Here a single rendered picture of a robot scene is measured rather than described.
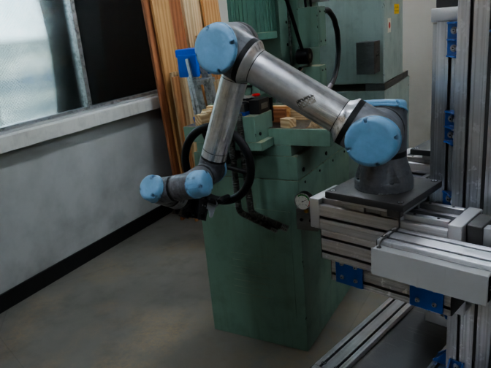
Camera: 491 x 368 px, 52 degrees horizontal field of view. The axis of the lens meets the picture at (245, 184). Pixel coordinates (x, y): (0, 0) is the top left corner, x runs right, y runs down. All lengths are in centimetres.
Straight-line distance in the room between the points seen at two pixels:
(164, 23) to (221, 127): 212
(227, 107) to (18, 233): 170
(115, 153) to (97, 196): 29
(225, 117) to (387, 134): 48
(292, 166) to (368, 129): 70
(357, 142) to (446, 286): 36
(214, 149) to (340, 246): 45
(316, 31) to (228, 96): 74
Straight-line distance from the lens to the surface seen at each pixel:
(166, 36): 348
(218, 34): 122
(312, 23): 206
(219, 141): 145
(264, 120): 178
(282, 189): 185
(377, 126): 114
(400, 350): 180
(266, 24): 191
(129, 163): 339
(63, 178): 300
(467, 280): 117
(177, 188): 140
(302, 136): 176
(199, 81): 287
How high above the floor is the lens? 125
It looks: 17 degrees down
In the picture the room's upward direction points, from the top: 5 degrees counter-clockwise
